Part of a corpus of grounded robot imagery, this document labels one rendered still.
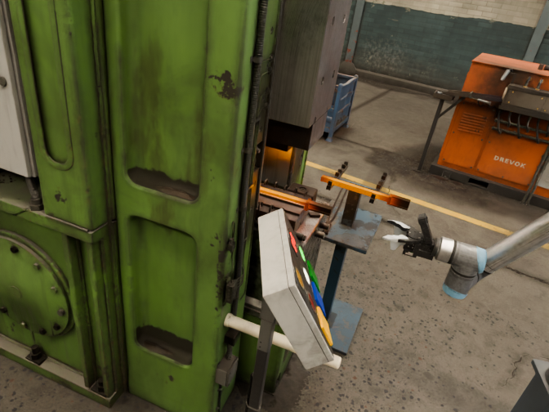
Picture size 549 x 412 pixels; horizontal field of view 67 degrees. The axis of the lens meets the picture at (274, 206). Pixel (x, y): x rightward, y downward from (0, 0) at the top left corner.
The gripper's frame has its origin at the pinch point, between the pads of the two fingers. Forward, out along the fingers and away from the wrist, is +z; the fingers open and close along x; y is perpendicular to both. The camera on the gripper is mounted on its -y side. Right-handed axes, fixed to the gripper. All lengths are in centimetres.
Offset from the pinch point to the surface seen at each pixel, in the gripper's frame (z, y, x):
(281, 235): 25, -20, -56
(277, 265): 22, -19, -67
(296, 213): 33.7, 0.9, -8.1
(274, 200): 44.5, 0.6, -3.5
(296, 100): 37, -45, -18
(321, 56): 32, -59, -17
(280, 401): 23, 99, -17
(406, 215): -16, 99, 212
